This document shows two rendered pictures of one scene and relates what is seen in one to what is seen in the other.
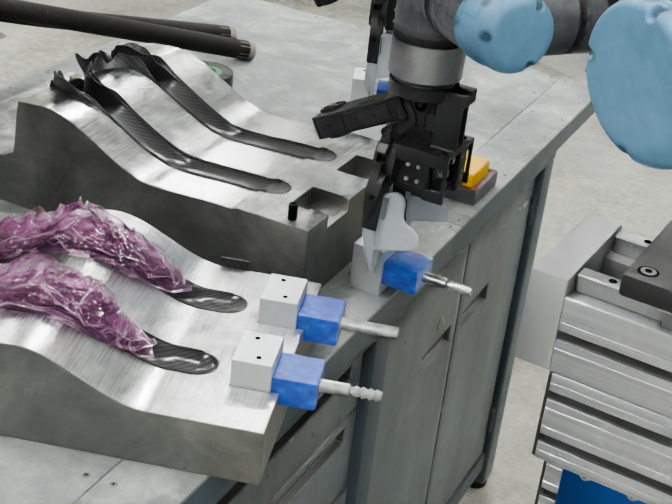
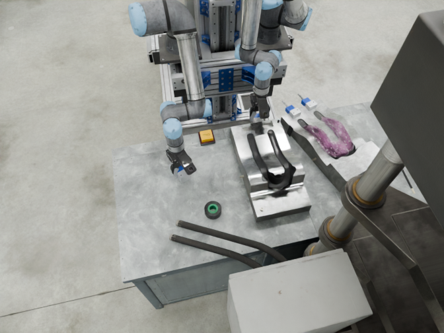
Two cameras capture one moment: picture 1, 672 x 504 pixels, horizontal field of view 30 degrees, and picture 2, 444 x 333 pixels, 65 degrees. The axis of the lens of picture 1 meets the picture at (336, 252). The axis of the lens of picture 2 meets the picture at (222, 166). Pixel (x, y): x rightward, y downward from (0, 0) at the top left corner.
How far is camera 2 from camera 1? 2.38 m
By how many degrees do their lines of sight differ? 83
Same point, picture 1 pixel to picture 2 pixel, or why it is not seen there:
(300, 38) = (147, 228)
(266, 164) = (263, 140)
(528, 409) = (108, 228)
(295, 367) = (307, 101)
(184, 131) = (269, 158)
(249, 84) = (196, 209)
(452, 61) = not seen: hidden behind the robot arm
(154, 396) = (328, 111)
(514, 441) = not seen: hidden behind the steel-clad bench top
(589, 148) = not seen: outside the picture
